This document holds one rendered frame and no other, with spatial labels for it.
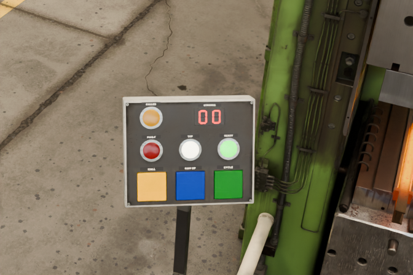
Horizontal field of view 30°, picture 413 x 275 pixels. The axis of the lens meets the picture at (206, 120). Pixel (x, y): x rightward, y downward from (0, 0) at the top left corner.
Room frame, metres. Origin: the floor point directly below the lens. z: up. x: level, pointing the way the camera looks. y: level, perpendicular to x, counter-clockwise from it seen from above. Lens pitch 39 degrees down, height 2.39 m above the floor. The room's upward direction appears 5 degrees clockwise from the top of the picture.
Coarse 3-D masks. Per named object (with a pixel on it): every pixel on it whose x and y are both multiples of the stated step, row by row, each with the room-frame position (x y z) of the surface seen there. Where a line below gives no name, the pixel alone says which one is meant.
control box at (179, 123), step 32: (160, 96) 1.62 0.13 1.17; (192, 96) 1.62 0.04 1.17; (224, 96) 1.63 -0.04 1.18; (128, 128) 1.51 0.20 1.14; (160, 128) 1.52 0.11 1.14; (192, 128) 1.53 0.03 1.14; (224, 128) 1.55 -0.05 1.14; (128, 160) 1.47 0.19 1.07; (160, 160) 1.48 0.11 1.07; (192, 160) 1.49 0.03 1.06; (224, 160) 1.51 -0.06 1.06; (128, 192) 1.43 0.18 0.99
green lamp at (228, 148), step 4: (224, 144) 1.52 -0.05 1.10; (228, 144) 1.52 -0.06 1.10; (232, 144) 1.53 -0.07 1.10; (220, 148) 1.52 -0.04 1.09; (224, 148) 1.52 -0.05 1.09; (228, 148) 1.52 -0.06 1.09; (232, 148) 1.52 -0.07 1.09; (236, 148) 1.52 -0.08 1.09; (224, 152) 1.51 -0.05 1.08; (228, 152) 1.51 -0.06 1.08; (232, 152) 1.52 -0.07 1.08; (224, 156) 1.51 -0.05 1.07; (228, 156) 1.51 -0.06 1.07; (232, 156) 1.51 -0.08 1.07
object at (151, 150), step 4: (148, 144) 1.49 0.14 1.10; (152, 144) 1.49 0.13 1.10; (156, 144) 1.50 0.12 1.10; (144, 148) 1.49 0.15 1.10; (148, 148) 1.49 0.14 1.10; (152, 148) 1.49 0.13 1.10; (156, 148) 1.49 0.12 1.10; (144, 152) 1.48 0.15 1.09; (148, 152) 1.48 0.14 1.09; (152, 152) 1.48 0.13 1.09; (156, 152) 1.49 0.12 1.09; (148, 156) 1.48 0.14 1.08; (152, 156) 1.48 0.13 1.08; (156, 156) 1.48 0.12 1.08
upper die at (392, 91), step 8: (392, 64) 1.56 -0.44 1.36; (392, 72) 1.54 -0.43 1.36; (400, 72) 1.53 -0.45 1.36; (384, 80) 1.54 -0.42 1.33; (392, 80) 1.54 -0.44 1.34; (400, 80) 1.53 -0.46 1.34; (408, 80) 1.53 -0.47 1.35; (384, 88) 1.54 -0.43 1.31; (392, 88) 1.54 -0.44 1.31; (400, 88) 1.53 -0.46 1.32; (408, 88) 1.53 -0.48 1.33; (384, 96) 1.54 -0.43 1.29; (392, 96) 1.53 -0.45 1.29; (400, 96) 1.53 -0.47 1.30; (408, 96) 1.52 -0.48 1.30; (400, 104) 1.53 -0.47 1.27; (408, 104) 1.52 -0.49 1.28
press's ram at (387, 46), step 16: (384, 0) 1.55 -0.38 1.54; (400, 0) 1.54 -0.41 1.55; (384, 16) 1.55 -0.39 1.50; (400, 16) 1.54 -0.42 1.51; (384, 32) 1.55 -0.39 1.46; (400, 32) 1.54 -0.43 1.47; (384, 48) 1.55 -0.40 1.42; (400, 48) 1.54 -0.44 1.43; (384, 64) 1.54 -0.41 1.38; (400, 64) 1.53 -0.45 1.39
